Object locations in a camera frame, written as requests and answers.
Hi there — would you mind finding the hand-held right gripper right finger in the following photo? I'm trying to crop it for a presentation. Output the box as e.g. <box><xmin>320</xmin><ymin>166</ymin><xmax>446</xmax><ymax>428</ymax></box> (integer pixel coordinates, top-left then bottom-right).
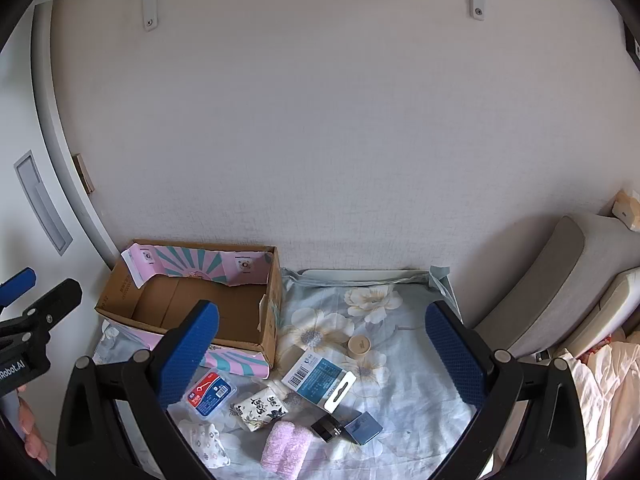
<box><xmin>425</xmin><ymin>300</ymin><xmax>588</xmax><ymax>480</ymax></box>

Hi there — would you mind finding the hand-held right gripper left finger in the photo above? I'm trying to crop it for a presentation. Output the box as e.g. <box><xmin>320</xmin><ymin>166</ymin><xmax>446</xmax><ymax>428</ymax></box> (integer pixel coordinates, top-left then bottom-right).
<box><xmin>56</xmin><ymin>300</ymin><xmax>221</xmax><ymax>480</ymax></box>

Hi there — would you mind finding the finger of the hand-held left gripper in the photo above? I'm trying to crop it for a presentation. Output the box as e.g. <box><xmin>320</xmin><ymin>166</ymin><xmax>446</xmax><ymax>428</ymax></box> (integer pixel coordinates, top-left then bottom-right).
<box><xmin>0</xmin><ymin>279</ymin><xmax>83</xmax><ymax>342</ymax></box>
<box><xmin>0</xmin><ymin>267</ymin><xmax>37</xmax><ymax>307</ymax></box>

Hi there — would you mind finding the blue lidded plastic box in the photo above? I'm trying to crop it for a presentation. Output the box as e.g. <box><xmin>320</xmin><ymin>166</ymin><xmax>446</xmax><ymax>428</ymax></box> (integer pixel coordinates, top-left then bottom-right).
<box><xmin>184</xmin><ymin>367</ymin><xmax>237</xmax><ymax>418</ymax></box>

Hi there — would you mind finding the pink teal cardboard box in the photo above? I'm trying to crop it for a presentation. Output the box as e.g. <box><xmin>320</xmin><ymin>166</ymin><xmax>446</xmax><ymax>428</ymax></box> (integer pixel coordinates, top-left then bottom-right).
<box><xmin>95</xmin><ymin>239</ymin><xmax>283</xmax><ymax>380</ymax></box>

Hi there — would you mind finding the white ink-print tissue pack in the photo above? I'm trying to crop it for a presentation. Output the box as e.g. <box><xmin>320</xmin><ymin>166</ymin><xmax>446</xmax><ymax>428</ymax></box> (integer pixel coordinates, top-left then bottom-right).
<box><xmin>231</xmin><ymin>380</ymin><xmax>292</xmax><ymax>433</ymax></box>

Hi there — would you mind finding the white crinkled packet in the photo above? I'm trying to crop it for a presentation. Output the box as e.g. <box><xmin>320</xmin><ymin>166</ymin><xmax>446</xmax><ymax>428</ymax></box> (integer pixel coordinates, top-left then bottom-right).
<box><xmin>177</xmin><ymin>419</ymin><xmax>236</xmax><ymax>470</ymax></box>

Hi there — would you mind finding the small blue box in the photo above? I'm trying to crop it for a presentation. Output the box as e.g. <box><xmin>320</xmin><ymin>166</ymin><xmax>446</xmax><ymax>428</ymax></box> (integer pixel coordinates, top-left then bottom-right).
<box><xmin>342</xmin><ymin>411</ymin><xmax>385</xmax><ymax>446</ymax></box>

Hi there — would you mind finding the blue white card package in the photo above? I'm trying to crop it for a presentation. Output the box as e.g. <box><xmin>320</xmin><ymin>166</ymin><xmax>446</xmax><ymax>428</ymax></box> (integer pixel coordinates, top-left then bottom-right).
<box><xmin>281</xmin><ymin>349</ymin><xmax>357</xmax><ymax>413</ymax></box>

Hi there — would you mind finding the pink towel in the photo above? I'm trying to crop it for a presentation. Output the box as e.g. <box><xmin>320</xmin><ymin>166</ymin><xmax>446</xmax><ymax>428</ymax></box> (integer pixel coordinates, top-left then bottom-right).
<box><xmin>260</xmin><ymin>420</ymin><xmax>316</xmax><ymax>478</ymax></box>

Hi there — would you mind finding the small black box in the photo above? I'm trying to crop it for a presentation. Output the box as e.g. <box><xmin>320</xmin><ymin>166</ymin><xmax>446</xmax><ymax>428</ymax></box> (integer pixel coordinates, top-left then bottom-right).
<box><xmin>310</xmin><ymin>410</ymin><xmax>351</xmax><ymax>445</ymax></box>

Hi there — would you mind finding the person's left hand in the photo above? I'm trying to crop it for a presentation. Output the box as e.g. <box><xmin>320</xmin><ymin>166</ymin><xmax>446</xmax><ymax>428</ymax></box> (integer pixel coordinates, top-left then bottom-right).
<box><xmin>16</xmin><ymin>385</ymin><xmax>51</xmax><ymax>465</ymax></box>

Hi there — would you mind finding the floral bed sheet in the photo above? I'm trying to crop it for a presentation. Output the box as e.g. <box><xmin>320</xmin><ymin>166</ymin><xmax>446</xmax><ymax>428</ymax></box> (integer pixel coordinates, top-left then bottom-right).
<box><xmin>92</xmin><ymin>266</ymin><xmax>481</xmax><ymax>480</ymax></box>

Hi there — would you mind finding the grey cushion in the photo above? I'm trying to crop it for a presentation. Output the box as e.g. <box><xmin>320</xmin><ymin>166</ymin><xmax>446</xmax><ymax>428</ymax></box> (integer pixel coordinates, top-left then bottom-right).
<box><xmin>472</xmin><ymin>212</ymin><xmax>631</xmax><ymax>361</ymax></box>

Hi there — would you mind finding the white bed board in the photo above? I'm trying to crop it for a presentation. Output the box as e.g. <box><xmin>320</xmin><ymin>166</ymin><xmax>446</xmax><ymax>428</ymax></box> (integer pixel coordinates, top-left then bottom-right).
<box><xmin>297</xmin><ymin>267</ymin><xmax>436</xmax><ymax>286</ymax></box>

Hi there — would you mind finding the pale pink quilt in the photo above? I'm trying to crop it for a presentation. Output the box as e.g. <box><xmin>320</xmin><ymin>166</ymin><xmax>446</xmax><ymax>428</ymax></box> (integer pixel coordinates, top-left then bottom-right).
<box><xmin>550</xmin><ymin>330</ymin><xmax>640</xmax><ymax>480</ymax></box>

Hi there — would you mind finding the beige cushion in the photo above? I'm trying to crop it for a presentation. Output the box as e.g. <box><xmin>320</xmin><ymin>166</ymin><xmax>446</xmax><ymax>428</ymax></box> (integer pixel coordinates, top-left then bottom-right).
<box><xmin>560</xmin><ymin>267</ymin><xmax>640</xmax><ymax>356</ymax></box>

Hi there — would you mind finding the white wardrobe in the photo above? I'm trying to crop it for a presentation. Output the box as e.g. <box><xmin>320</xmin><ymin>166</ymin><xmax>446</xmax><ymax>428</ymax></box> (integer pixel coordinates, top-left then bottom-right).
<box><xmin>0</xmin><ymin>0</ymin><xmax>121</xmax><ymax>461</ymax></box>

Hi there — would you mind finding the beige tissue box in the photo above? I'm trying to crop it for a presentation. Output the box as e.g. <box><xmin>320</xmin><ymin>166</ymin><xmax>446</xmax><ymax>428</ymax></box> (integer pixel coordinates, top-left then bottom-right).
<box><xmin>611</xmin><ymin>189</ymin><xmax>640</xmax><ymax>233</ymax></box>

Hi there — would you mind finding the recessed wardrobe handle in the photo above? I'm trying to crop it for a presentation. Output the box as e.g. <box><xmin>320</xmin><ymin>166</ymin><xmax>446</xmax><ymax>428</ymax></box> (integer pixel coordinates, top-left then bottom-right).
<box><xmin>14</xmin><ymin>150</ymin><xmax>73</xmax><ymax>256</ymax></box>

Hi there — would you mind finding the dark picture frame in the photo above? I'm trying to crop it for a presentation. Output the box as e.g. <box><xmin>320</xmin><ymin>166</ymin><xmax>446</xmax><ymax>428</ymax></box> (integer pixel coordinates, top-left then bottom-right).
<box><xmin>622</xmin><ymin>15</ymin><xmax>640</xmax><ymax>68</ymax></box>

